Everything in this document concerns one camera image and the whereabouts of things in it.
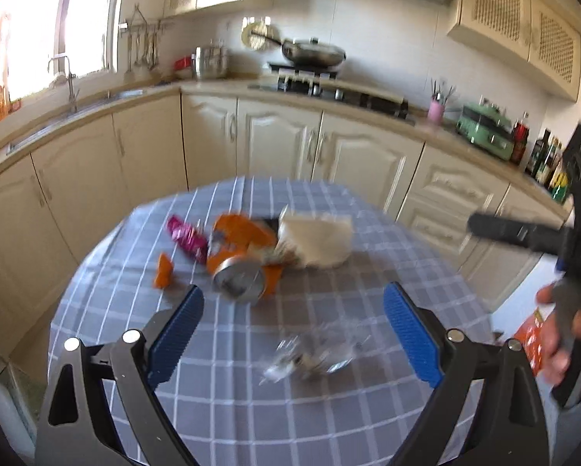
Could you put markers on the green electric cooker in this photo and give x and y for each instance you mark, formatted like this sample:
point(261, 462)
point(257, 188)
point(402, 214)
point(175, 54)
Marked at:
point(484, 131)

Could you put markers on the purple foil wrapper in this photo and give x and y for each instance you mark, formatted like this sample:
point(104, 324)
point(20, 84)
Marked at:
point(188, 238)

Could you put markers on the black wrapper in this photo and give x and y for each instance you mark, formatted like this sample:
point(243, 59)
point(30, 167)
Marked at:
point(270, 224)

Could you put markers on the crushed orange can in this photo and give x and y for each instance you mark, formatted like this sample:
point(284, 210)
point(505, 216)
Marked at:
point(237, 238)

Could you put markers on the small orange wrapper scrap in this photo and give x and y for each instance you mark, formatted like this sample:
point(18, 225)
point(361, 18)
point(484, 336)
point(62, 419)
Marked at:
point(164, 272)

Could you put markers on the steel kitchen faucet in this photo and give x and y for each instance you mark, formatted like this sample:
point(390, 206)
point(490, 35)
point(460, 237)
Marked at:
point(71, 87)

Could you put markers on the cream lower kitchen cabinets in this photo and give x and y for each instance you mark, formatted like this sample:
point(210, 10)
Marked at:
point(271, 141)

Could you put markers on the hanging steel ladle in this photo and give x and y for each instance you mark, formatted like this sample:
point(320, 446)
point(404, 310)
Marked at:
point(142, 51)
point(153, 53)

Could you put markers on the round table, grey checked cloth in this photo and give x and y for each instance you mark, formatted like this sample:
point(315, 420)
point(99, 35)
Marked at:
point(319, 301)

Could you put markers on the black gas stove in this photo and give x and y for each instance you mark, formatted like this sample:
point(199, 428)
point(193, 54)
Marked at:
point(368, 102)

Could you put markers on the green glass bottle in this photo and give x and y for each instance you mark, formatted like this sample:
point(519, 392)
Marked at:
point(558, 179)

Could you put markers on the large orange printed bag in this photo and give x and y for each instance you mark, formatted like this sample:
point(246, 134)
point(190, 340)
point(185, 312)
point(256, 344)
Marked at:
point(530, 342)

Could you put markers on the cream colander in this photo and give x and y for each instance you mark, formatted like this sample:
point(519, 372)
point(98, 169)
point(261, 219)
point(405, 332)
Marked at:
point(250, 34)

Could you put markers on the clear plastic wrapper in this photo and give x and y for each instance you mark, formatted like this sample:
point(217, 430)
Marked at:
point(314, 357)

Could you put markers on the sliding kitchen window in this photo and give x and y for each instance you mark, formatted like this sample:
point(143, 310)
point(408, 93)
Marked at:
point(38, 24)

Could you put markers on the red container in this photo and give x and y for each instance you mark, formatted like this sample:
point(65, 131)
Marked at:
point(183, 64)

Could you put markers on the dark sauce bottle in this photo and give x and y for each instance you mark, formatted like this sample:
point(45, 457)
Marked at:
point(537, 160)

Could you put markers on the black wok with lid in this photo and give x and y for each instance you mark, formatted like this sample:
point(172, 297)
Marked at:
point(314, 54)

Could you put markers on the orange bottle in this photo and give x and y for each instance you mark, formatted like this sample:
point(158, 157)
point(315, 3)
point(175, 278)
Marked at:
point(4, 102)

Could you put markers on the person's right hand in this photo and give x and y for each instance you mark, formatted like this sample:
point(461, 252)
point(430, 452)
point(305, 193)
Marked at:
point(552, 354)

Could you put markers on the hanging steel spatula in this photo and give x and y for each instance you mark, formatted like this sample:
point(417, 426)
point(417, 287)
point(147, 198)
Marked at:
point(130, 53)

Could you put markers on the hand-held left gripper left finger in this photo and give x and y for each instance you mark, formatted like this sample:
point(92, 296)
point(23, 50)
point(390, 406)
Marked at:
point(176, 337)

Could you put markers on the metal utensil rack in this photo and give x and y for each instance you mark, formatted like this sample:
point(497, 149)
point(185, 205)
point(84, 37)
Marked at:
point(144, 23)

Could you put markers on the steel steamer pot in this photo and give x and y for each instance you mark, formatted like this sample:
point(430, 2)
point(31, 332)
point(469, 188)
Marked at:
point(212, 60)

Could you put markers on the white paper packet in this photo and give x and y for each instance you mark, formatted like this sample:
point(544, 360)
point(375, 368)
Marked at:
point(319, 240)

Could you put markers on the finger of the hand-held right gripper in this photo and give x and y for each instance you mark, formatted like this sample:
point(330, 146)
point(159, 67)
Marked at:
point(503, 230)

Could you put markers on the pink utensil holder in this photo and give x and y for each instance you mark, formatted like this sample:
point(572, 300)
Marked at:
point(435, 110)

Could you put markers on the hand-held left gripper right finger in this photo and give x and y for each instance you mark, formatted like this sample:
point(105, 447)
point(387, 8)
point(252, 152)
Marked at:
point(411, 337)

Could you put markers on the steel double sink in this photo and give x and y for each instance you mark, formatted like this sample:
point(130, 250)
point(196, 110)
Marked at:
point(52, 124)

